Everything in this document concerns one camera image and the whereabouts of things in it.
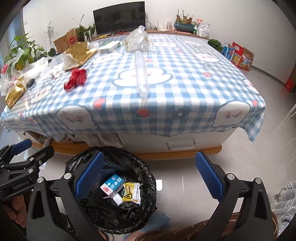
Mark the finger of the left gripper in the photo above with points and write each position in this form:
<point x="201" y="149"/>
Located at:
<point x="37" y="159"/>
<point x="22" y="146"/>

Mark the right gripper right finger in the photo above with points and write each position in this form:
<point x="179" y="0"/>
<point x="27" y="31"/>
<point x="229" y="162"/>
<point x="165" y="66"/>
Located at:
<point x="254" y="222"/>

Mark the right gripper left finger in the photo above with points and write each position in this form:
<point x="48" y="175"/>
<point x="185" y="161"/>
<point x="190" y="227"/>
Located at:
<point x="44" y="218"/>

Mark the blue white milk carton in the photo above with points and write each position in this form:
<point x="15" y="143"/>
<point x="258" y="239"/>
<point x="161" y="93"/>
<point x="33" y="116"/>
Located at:
<point x="113" y="185"/>

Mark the yellow white snack bag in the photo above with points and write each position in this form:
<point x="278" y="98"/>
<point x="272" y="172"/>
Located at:
<point x="132" y="193"/>

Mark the red mesh net bag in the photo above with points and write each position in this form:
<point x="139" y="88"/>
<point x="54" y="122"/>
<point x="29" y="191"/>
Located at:
<point x="78" y="78"/>

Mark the clear plastic tube case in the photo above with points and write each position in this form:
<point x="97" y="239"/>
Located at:
<point x="142" y="83"/>

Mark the green white medicine box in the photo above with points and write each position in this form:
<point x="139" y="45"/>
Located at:
<point x="109" y="47"/>

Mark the black-lined trash bin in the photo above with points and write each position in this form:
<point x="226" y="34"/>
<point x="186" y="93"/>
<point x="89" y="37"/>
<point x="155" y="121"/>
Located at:
<point x="103" y="204"/>

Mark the person's left hand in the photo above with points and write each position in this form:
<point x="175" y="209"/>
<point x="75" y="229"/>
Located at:
<point x="17" y="211"/>

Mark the grey patterned rug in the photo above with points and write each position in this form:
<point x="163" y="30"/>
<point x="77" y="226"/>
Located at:
<point x="284" y="206"/>

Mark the gold foil bag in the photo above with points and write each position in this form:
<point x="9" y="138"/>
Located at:
<point x="16" y="92"/>

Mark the black oval remote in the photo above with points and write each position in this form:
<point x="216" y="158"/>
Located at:
<point x="30" y="82"/>

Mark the clear bag with red print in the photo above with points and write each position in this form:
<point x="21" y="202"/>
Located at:
<point x="9" y="76"/>

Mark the white plastic bag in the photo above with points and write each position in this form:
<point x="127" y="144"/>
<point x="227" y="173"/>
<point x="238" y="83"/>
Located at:
<point x="33" y="70"/>

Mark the white coffee table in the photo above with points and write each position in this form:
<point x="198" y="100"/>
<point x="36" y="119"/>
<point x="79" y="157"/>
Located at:
<point x="149" y="147"/>

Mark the blue sock foot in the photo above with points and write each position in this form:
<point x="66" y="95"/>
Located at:
<point x="159" y="221"/>

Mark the green potted plant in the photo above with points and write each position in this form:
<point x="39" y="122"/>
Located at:
<point x="22" y="51"/>

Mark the blue checkered tablecloth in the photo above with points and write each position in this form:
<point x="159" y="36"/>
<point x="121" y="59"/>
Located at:
<point x="181" y="85"/>

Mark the brown gold paper bag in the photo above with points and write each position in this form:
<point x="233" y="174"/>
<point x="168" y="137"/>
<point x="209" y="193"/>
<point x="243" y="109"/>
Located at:
<point x="77" y="55"/>

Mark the cardboard box red logo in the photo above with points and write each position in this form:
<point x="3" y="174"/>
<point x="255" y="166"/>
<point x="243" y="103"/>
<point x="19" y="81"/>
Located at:
<point x="65" y="42"/>

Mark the small plant by television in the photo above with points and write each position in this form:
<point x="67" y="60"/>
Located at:
<point x="84" y="34"/>

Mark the clear crumpled plastic bag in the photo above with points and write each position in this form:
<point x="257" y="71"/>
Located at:
<point x="138" y="39"/>

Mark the black television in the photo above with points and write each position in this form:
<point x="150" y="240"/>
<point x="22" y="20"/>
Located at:
<point x="119" y="17"/>

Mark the colourful boxes on floor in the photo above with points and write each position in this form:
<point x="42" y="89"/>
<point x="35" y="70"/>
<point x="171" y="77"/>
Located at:
<point x="241" y="57"/>

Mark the blue bonsai planter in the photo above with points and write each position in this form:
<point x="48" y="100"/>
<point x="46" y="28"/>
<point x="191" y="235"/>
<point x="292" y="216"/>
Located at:
<point x="184" y="23"/>

